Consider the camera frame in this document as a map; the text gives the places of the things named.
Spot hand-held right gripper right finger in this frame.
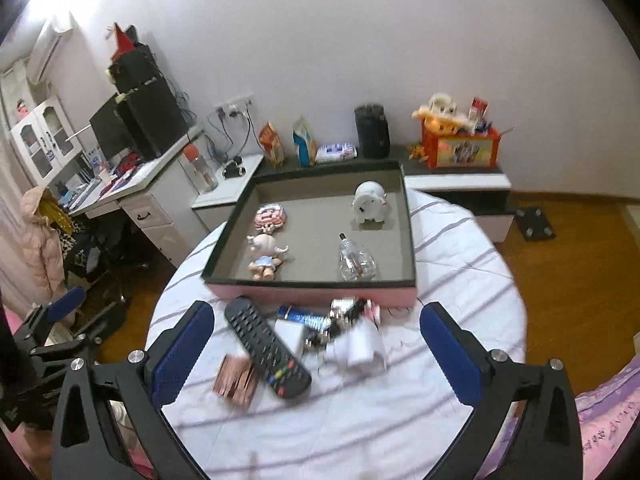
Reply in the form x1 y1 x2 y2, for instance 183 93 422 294
419 301 586 480

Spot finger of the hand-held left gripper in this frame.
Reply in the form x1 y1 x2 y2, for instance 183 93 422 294
15 286 87 346
27 335 93 363

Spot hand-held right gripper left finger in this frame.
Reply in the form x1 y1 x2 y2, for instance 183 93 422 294
51 300 216 480

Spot rose gold cylinder cup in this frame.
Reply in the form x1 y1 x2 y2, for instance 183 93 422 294
212 355 261 407

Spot black remote control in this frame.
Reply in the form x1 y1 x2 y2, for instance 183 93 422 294
224 296 313 401

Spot white plastic bottle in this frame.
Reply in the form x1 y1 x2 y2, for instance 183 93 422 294
345 320 388 371

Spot white brick model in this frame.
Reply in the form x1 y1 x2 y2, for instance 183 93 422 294
327 298 382 328

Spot white small device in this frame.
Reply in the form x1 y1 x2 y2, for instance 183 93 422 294
274 320 307 357

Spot blue gold lighter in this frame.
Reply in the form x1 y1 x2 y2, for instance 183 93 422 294
276 305 331 328

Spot pink shallow box tray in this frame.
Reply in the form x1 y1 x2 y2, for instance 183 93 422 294
201 160 418 309

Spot black office chair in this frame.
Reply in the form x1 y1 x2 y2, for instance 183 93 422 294
65 230 151 346

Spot pink padded jacket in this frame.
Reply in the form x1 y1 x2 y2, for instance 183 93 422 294
0 186 66 311

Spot yellow cloth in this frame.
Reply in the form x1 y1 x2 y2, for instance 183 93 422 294
40 197 73 233

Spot white striped table cloth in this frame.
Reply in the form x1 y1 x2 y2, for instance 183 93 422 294
145 187 528 480

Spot baby doll figurine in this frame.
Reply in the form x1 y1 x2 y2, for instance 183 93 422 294
246 233 290 281

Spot clear glass bulb bottle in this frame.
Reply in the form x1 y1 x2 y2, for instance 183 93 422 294
337 232 377 282

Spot white desk with drawer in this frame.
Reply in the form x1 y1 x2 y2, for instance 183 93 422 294
67 127 211 268

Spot black wheeled floor stand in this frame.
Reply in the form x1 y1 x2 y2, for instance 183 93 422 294
515 205 557 242

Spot round pink candy tin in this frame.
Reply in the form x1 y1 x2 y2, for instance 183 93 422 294
254 203 286 233

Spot white side table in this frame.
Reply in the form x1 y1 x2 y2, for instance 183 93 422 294
191 154 264 231

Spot white glass door cabinet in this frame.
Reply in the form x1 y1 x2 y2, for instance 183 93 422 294
10 96 83 188

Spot white piggy bank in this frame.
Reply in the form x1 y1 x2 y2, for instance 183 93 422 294
351 180 391 231

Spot pink purple bedding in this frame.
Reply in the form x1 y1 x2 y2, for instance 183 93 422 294
575 360 640 480

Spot white black TV stand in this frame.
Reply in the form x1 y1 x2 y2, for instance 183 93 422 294
402 157 515 245

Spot black computer monitor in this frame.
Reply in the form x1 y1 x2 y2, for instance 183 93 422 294
89 94 136 161

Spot orange cap water bottle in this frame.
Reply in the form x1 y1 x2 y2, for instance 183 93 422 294
182 143 219 194

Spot red toy box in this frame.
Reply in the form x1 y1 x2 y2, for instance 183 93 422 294
421 120 502 169

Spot black computer tower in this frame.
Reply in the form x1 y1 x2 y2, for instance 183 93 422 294
109 42 190 160

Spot orange snack bag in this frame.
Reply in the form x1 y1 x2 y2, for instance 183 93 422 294
258 121 286 167

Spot blue white tissue pack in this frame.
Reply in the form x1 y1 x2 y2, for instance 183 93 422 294
315 142 359 163

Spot black cylindrical speaker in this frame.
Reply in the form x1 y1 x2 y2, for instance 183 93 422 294
354 103 391 159

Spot blue white snack bag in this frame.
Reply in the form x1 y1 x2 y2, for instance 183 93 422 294
292 115 318 167

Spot white yellow plastic toy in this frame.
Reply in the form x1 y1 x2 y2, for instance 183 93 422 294
412 92 473 133

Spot white air conditioner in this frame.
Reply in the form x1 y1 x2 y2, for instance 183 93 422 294
25 17 71 83

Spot red pointed toy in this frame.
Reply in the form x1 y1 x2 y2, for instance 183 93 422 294
107 22 138 61

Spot metal keychain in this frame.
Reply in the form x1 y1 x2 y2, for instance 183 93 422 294
304 317 346 353

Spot black power cables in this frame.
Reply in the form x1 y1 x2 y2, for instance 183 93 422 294
207 105 256 161

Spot white wall outlet strip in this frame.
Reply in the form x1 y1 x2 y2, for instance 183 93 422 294
214 92 256 116

